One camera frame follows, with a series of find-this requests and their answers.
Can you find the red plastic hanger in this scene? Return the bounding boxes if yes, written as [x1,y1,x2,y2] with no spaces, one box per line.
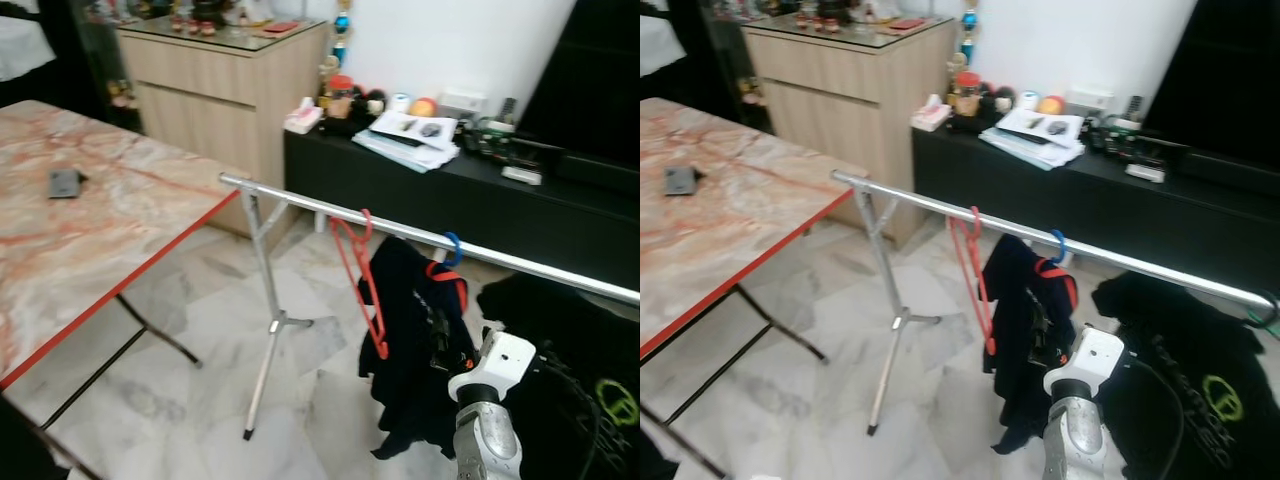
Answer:
[330,208,391,361]
[948,207,999,356]

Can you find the black shirt with green logo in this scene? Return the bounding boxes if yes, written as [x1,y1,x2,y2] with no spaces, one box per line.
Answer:
[1092,272,1280,480]
[477,272,640,480]

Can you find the black TV console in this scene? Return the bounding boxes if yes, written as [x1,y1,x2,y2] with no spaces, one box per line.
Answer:
[283,125,640,291]
[911,125,1280,291]

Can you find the silver metal clothes rack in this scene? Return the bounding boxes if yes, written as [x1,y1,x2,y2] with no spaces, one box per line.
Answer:
[831,170,1280,437]
[218,173,640,442]

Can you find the green electronics pile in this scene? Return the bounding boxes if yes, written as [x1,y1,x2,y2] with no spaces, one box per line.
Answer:
[1088,113,1151,159]
[460,115,526,161]

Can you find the white rectangular box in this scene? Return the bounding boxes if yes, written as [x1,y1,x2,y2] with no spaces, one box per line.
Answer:
[1064,88,1114,116]
[437,90,488,118]

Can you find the black round ornament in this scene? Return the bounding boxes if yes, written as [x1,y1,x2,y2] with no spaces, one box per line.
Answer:
[975,85,1016,119]
[345,87,389,121]

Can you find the pink tissue box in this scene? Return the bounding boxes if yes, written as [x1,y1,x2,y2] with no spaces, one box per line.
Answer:
[284,97,323,134]
[911,95,951,132]

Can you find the red-lidded jar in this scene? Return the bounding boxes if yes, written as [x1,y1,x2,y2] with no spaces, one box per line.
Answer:
[953,72,983,116]
[327,75,356,119]

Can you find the light wooden cabinet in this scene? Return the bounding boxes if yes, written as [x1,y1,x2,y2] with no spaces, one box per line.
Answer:
[117,18,331,239]
[743,18,956,249]

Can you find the black television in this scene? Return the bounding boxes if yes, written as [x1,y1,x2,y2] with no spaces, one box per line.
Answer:
[1143,0,1280,166]
[520,0,640,161]

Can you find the marble-top folding table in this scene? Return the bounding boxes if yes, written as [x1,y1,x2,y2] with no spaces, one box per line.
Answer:
[0,99,247,480]
[640,97,869,480]

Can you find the dark glass display cabinet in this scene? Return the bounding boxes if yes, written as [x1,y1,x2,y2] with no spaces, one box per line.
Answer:
[665,0,771,131]
[40,0,141,131]

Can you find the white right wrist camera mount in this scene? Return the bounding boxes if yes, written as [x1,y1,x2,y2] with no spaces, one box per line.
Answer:
[447,330,538,403]
[1043,325,1126,398]

